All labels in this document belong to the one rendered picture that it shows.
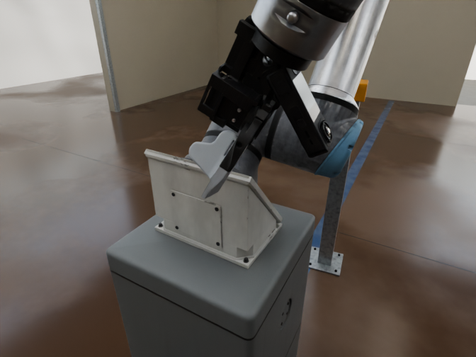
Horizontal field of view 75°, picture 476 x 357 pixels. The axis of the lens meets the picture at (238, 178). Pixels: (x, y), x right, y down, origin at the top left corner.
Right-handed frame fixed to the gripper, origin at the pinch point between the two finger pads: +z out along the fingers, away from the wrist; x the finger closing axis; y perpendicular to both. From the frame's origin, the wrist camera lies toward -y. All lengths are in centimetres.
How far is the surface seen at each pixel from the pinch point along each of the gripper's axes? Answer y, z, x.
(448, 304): -131, 72, -91
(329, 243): -67, 90, -100
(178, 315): -7.4, 38.6, 4.8
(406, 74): -152, 89, -586
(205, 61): 194, 281, -593
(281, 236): -19.0, 25.3, -19.4
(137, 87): 224, 290, -392
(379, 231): -106, 96, -146
